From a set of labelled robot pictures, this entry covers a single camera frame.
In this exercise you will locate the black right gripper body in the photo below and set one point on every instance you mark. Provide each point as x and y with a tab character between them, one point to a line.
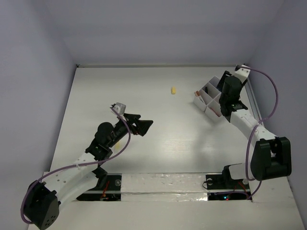
221	99

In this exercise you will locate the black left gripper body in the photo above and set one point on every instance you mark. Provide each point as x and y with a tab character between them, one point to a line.
132	121

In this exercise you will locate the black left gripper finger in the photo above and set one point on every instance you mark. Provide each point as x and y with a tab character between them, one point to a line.
132	120
142	126

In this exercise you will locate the yellow highlighter pen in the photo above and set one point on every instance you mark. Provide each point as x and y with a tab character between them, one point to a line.
118	145

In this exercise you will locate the white brown-capped marker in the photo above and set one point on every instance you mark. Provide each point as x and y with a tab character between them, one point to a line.
198	96

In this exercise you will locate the yellow highlighter cap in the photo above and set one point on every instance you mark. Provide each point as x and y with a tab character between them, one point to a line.
173	90

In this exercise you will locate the pink highlighter pen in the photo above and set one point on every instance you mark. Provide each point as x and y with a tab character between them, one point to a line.
216	113

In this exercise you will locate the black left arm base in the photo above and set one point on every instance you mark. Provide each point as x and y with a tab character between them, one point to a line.
108	187

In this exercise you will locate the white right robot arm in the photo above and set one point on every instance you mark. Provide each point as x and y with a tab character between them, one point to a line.
267	156

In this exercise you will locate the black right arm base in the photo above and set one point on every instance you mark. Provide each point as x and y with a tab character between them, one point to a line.
221	187

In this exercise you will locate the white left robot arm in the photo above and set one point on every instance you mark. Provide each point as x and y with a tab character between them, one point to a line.
47	196

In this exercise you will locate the white divided organizer tray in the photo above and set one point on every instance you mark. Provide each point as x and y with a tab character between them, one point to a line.
211	100

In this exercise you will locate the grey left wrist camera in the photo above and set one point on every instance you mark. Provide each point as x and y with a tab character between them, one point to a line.
119	110

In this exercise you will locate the aluminium rail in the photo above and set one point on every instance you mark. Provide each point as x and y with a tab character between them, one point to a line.
253	102

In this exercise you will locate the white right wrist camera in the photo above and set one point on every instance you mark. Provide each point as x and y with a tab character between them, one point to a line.
242	73

